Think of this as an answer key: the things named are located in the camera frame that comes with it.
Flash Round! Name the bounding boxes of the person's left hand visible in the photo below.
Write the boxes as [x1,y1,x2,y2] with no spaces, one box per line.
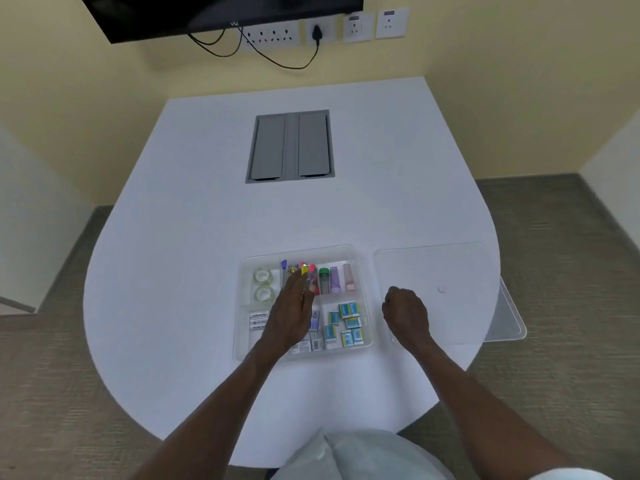
[259,269,317,347]

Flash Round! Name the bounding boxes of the person's right hand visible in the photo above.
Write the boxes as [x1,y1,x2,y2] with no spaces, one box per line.
[382,287,432,347]

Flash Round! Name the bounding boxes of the person's left forearm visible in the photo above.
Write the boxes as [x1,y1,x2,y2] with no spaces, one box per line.
[131,336,292,480]

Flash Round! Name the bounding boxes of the person's right forearm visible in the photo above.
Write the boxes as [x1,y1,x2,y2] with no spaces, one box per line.
[396,334,576,480]

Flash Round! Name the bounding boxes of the clear plastic organizer tray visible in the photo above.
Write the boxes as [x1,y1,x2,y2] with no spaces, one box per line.
[233,244,375,364]

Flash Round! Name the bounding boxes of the group of small blue boxes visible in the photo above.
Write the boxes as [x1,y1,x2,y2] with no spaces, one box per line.
[324,301,365,347]

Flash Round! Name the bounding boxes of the clear plastic tray lid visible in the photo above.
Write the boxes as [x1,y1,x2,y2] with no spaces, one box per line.
[372,243,528,346]

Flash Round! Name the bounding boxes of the person's white garment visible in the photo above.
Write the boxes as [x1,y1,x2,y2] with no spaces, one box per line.
[269,427,457,480]

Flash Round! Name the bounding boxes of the white multi socket panel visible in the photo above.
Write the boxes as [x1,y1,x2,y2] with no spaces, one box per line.
[240,20,301,50]

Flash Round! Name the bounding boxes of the black plug in socket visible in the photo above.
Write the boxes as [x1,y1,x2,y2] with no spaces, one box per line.
[305,17,337,46]

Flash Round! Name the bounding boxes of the grey table cable hatch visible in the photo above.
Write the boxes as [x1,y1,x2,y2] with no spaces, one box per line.
[244,109,336,184]

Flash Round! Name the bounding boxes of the black power cable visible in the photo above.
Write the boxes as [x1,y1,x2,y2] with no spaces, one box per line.
[239,28,321,71]

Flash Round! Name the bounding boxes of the black monitor cable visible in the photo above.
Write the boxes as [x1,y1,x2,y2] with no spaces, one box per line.
[187,28,245,58]

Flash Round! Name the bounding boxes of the white wall socket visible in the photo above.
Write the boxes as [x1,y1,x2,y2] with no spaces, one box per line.
[375,8,410,40]
[343,12,375,43]

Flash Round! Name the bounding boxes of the black wall monitor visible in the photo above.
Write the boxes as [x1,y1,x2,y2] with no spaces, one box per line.
[78,0,365,45]

